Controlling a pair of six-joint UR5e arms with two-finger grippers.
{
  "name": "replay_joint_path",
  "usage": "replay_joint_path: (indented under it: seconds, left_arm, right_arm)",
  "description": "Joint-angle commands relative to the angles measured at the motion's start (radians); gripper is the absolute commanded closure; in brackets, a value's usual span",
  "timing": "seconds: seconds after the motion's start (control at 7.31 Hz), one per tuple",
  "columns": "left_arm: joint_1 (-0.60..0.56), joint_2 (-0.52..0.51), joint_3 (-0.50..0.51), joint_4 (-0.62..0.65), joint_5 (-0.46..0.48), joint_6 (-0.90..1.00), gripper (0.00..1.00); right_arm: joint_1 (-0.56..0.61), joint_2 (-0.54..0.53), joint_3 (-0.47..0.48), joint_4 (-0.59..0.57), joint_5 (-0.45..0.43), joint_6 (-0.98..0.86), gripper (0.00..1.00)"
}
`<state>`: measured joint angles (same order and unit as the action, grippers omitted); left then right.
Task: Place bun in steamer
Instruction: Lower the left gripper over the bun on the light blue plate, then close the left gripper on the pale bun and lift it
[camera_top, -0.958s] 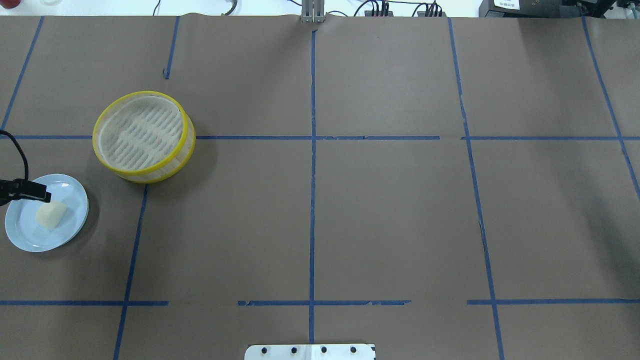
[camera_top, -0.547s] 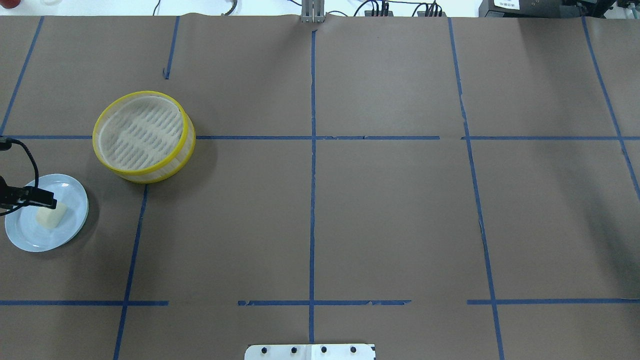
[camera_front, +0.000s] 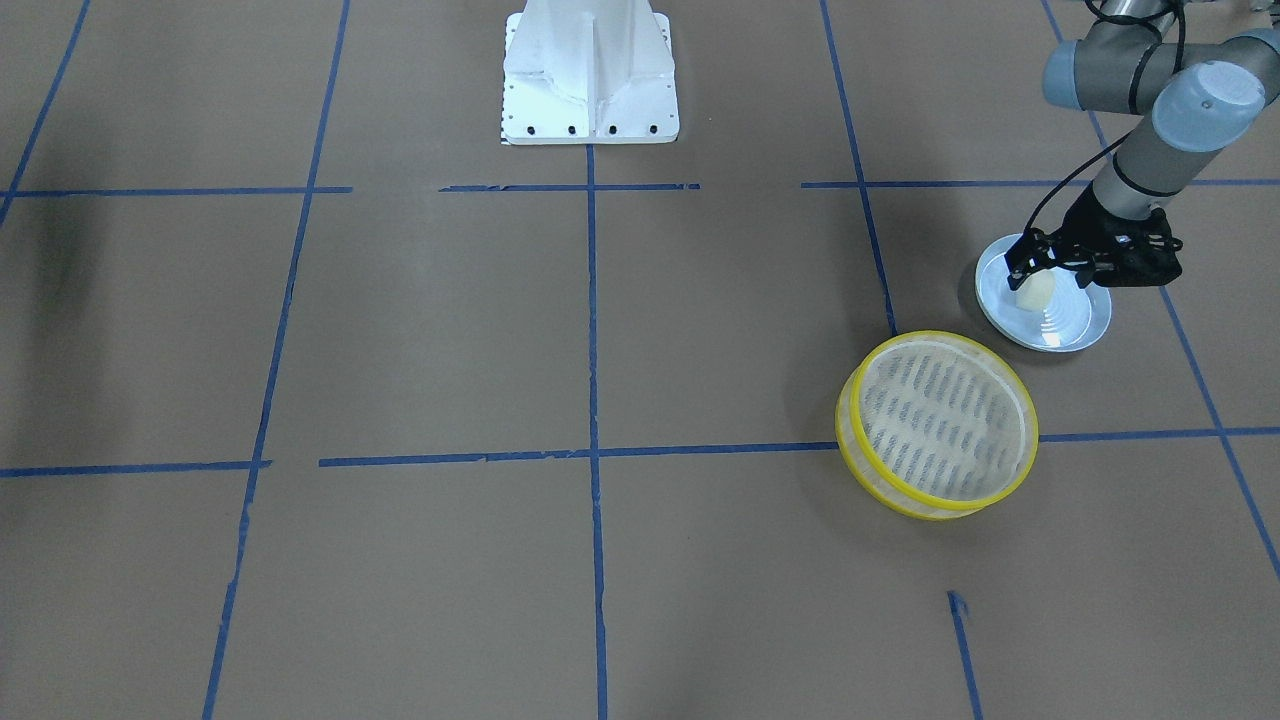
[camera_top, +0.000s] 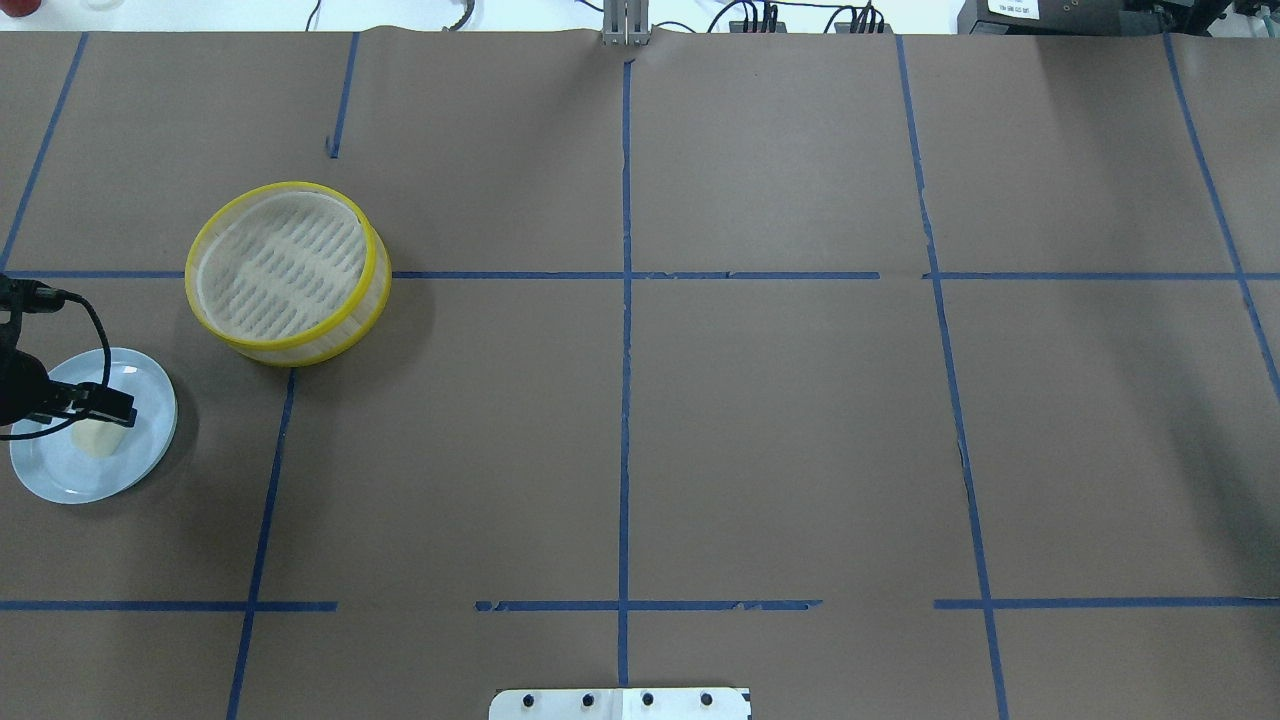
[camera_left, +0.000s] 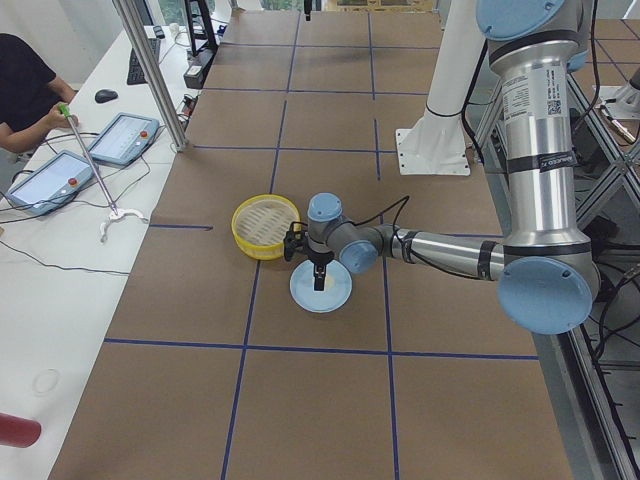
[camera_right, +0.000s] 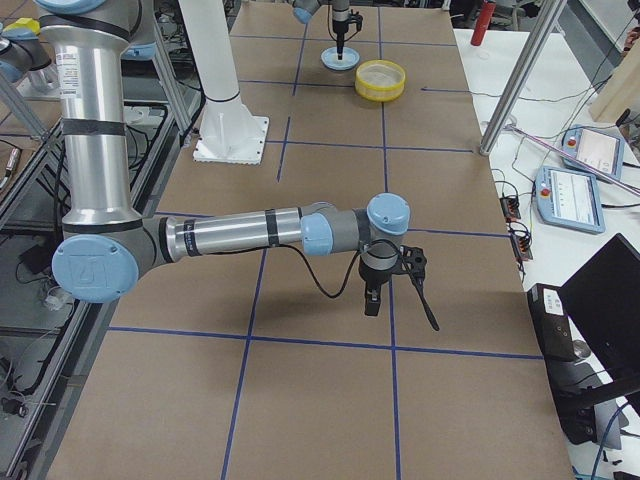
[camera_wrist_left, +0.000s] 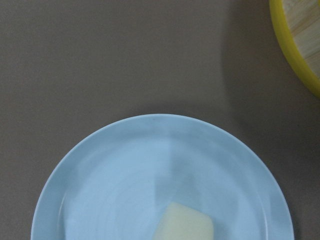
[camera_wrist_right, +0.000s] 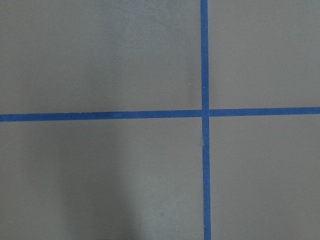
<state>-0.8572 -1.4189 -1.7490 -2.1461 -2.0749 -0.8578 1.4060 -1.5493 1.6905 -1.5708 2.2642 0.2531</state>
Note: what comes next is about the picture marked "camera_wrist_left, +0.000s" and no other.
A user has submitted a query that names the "white steamed bun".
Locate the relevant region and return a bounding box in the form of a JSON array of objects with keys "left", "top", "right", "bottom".
[{"left": 152, "top": 202, "right": 214, "bottom": 240}]

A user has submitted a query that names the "yellow bamboo steamer basket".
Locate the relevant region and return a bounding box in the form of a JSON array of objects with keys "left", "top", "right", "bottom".
[{"left": 269, "top": 0, "right": 320, "bottom": 98}]

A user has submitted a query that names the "light blue plate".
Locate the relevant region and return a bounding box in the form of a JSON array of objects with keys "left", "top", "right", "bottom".
[{"left": 30, "top": 114, "right": 295, "bottom": 240}]

